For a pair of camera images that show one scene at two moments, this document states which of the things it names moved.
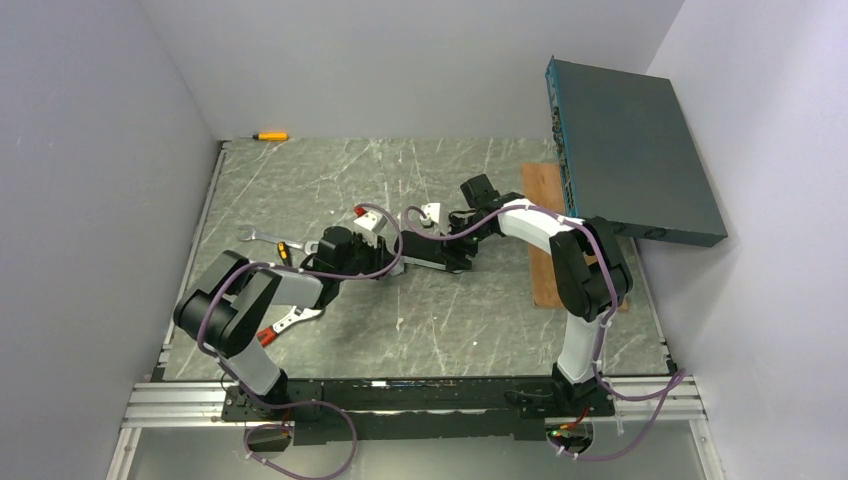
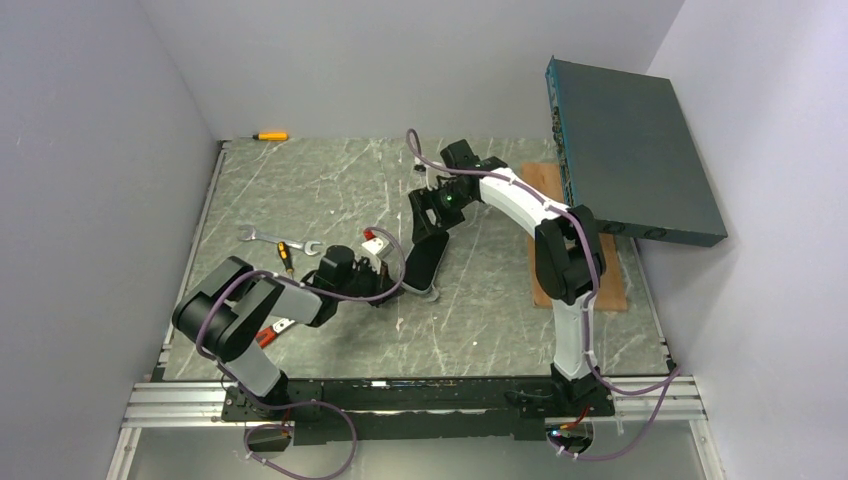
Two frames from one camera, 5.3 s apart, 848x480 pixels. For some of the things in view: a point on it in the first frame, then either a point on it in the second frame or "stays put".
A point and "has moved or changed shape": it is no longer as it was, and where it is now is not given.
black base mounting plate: (417, 409) stays put
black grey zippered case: (424, 249) has moved or changed shape
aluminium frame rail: (641, 402) stays put
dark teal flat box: (626, 156) stays put
